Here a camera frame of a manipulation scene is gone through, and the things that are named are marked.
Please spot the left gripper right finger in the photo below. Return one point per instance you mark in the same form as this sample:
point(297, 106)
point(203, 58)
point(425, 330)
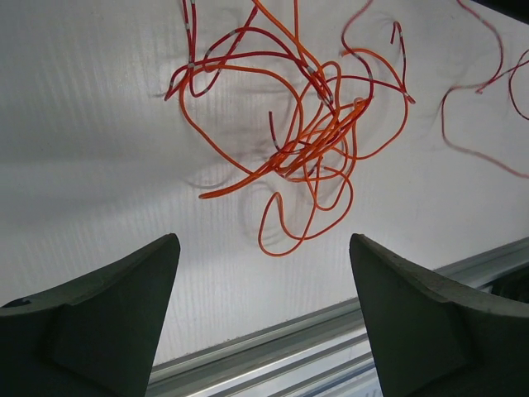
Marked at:
point(461, 330)

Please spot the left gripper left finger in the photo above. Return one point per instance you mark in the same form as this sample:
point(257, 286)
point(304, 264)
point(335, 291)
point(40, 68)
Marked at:
point(95, 335)

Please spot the red orange cable ball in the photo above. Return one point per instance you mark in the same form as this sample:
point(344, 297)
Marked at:
point(320, 149)

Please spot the aluminium mounting rail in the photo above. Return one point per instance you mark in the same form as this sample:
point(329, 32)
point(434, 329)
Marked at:
point(262, 356)

